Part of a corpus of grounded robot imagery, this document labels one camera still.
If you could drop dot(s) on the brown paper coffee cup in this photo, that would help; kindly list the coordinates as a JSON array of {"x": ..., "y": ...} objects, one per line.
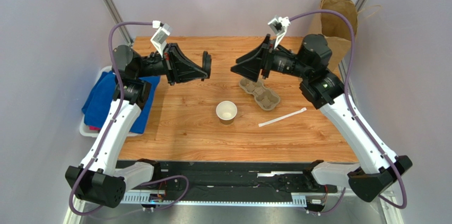
[{"x": 226, "y": 112}]

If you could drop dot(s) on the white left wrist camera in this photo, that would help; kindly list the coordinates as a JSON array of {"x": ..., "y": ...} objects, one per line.
[{"x": 158, "y": 40}]

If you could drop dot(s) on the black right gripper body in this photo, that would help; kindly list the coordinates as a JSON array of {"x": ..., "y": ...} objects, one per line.
[{"x": 266, "y": 61}]

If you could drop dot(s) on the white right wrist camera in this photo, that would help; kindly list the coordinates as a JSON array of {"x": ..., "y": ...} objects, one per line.
[{"x": 279, "y": 25}]

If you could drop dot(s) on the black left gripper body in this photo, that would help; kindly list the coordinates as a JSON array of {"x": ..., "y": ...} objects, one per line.
[{"x": 170, "y": 58}]

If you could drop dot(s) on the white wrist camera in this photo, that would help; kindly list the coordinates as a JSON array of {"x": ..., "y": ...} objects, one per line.
[
  {"x": 279, "y": 25},
  {"x": 158, "y": 40}
]

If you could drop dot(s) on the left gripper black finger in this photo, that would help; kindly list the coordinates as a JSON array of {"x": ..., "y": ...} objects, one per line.
[
  {"x": 187, "y": 73},
  {"x": 182, "y": 62}
]

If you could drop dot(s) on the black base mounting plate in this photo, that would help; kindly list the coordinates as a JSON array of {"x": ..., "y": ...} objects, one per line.
[{"x": 255, "y": 183}]

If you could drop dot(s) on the brown paper bag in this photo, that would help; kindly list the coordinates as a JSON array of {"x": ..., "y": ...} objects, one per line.
[{"x": 335, "y": 30}]

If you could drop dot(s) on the aluminium frame rail front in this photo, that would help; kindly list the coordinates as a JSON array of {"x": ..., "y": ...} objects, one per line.
[{"x": 343, "y": 208}]

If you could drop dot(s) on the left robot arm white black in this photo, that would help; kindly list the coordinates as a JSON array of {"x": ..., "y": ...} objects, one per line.
[{"x": 96, "y": 179}]

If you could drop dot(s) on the blue folded cloth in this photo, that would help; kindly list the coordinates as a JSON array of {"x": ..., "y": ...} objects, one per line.
[{"x": 140, "y": 124}]

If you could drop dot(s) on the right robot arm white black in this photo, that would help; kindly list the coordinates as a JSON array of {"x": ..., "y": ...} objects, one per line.
[{"x": 378, "y": 166}]

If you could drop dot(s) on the white paper wrapped straw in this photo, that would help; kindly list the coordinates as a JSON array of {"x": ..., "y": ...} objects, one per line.
[{"x": 282, "y": 117}]

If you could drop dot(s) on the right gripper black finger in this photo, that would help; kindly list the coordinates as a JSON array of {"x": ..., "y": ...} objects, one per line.
[
  {"x": 255, "y": 56},
  {"x": 249, "y": 70}
]

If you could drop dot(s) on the grey pulp cup carrier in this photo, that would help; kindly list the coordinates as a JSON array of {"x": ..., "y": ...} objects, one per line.
[{"x": 265, "y": 97}]

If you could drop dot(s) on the black plastic cup lid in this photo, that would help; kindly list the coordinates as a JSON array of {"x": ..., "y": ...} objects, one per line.
[{"x": 206, "y": 66}]

